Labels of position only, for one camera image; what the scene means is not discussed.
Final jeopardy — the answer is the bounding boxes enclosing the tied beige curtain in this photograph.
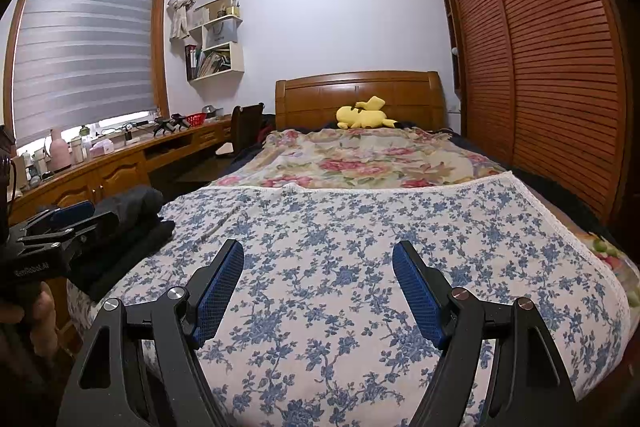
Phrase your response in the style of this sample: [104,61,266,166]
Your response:
[167,0,203,40]

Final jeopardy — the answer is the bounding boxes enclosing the pink flask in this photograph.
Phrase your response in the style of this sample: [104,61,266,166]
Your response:
[50,129,72,172]

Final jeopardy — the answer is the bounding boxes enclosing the grey window blind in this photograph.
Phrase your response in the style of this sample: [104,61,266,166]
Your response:
[12,0,156,148]

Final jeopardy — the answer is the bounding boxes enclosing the wooden desk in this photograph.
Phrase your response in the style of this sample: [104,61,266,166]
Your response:
[7,114,236,348]

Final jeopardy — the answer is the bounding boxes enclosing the row of books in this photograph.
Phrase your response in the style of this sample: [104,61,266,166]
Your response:
[186,44,232,80]

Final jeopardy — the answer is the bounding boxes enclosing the yellow plush toy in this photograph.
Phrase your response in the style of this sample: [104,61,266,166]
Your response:
[336,96,398,130]

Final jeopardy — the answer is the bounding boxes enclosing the black folded cloth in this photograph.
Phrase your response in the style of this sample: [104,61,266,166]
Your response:
[67,219,177,304]

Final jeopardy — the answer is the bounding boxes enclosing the blue floral bed sheet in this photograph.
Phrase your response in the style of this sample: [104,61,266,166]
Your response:
[67,171,632,427]

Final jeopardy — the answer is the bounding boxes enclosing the dark wooden chair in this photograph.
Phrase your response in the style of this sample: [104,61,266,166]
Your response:
[227,103,266,158]

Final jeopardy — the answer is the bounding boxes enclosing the person's left hand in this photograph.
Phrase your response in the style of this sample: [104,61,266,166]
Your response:
[0,279,60,360]

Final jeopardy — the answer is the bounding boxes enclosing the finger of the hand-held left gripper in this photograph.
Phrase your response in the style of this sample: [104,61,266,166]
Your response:
[17,200,97,235]
[15,212,121,258]

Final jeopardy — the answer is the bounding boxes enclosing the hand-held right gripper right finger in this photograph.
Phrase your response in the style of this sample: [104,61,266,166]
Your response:
[391,240,581,427]

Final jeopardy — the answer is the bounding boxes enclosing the wooden headboard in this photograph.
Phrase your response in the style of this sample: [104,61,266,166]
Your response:
[275,71,447,132]

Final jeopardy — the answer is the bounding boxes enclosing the black gadget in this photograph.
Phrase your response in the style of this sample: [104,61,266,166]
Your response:
[152,113,192,138]

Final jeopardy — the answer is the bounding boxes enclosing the white wall shelf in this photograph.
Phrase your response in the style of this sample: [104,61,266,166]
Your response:
[185,0,246,82]

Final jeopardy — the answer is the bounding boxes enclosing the wooden window frame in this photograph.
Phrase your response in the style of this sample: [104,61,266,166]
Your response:
[2,0,171,148]

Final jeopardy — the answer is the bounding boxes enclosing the red floral blanket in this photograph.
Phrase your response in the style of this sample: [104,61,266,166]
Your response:
[207,127,508,190]

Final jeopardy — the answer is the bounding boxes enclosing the wooden louvred wardrobe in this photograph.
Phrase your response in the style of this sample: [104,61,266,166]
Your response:
[431,0,633,228]

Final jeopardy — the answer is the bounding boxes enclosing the white paper bag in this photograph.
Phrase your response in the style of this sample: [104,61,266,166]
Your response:
[205,18,237,48]

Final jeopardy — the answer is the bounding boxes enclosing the person's left forearm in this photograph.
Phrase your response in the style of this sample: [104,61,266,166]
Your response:
[0,322,76,427]

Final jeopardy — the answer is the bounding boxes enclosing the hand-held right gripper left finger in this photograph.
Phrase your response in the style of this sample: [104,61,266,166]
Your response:
[56,238,246,427]

